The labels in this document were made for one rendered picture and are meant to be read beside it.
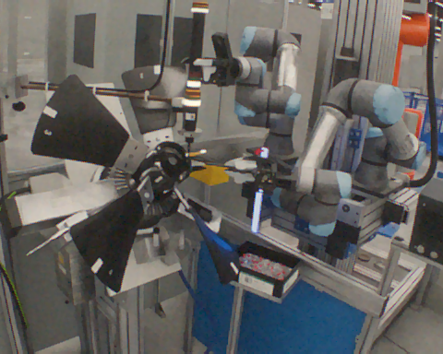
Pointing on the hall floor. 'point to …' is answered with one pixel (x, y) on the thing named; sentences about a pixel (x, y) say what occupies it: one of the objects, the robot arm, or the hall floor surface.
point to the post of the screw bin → (235, 320)
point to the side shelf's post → (83, 328)
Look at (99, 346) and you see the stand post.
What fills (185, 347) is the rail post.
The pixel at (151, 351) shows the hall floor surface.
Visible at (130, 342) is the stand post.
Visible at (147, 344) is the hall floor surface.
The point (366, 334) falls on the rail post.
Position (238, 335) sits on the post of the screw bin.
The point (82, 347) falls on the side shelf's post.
